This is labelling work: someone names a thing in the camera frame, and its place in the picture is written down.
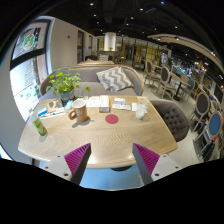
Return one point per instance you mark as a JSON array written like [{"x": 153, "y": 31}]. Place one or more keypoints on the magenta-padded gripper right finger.
[{"x": 146, "y": 159}]

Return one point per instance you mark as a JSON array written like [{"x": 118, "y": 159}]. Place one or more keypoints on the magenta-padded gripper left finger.
[{"x": 77, "y": 159}]

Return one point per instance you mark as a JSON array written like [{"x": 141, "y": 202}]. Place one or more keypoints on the green-labelled clear drink bottle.
[{"x": 40, "y": 125}]

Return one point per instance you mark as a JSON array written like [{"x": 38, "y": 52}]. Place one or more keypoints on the tan ceramic mug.
[{"x": 80, "y": 111}]

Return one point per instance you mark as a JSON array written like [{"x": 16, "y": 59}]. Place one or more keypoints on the clear plastic cup with straw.
[{"x": 141, "y": 110}]

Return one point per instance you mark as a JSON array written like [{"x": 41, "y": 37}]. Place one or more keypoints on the dark tufted chair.
[{"x": 171, "y": 116}]

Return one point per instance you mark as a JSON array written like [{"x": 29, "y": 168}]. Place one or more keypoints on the flat round red coaster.
[{"x": 111, "y": 119}]

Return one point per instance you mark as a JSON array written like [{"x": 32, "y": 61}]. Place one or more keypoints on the small blue box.
[{"x": 68, "y": 106}]

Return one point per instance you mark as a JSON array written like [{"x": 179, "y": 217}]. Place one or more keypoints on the white napkin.
[{"x": 134, "y": 106}]

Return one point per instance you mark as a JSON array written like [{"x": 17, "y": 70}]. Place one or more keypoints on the brown cardboard card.
[{"x": 54, "y": 106}]

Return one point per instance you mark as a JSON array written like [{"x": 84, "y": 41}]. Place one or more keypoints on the blue white card pack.
[{"x": 42, "y": 111}]

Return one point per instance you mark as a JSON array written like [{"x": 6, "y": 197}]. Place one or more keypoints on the illustrated paper leaflet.
[{"x": 92, "y": 101}]

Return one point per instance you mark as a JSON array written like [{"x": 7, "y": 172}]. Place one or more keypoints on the yellow square sticker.
[{"x": 142, "y": 98}]

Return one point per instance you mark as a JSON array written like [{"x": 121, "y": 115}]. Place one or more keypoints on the blue white leaflet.
[{"x": 121, "y": 104}]

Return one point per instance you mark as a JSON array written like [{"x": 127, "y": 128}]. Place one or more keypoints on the group of round-backed chairs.
[{"x": 201, "y": 106}]

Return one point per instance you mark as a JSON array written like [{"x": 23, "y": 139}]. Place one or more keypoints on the green potted plant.
[{"x": 65, "y": 83}]

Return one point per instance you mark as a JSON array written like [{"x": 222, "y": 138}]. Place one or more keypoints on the small wooden cafe table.
[{"x": 180, "y": 81}]

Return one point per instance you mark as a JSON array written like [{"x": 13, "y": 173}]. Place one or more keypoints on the grey wood-framed sofa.
[{"x": 90, "y": 75}]

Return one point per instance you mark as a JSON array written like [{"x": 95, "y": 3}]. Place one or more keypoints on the grey white chevron cushion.
[{"x": 115, "y": 79}]

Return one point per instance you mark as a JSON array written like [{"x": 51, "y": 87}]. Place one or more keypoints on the window with festive decorations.
[{"x": 26, "y": 76}]

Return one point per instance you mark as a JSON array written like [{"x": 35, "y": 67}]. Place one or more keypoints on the ceiling spotlights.
[{"x": 126, "y": 24}]

